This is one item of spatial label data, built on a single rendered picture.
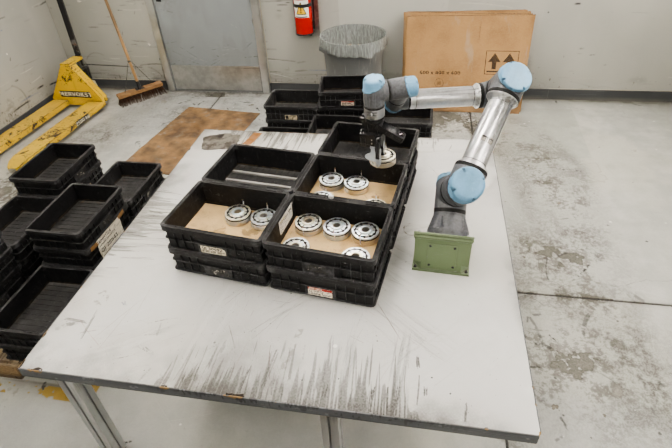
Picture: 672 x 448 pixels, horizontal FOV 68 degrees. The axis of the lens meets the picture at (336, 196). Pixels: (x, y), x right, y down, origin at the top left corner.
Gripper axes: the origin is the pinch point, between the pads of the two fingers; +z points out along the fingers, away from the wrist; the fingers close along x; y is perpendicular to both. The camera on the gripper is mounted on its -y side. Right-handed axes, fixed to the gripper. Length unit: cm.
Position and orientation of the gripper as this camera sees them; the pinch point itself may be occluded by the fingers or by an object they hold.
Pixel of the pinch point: (381, 161)
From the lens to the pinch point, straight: 192.9
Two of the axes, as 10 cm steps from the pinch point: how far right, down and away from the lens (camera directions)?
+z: 0.8, 7.6, 6.5
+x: -3.2, 6.3, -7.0
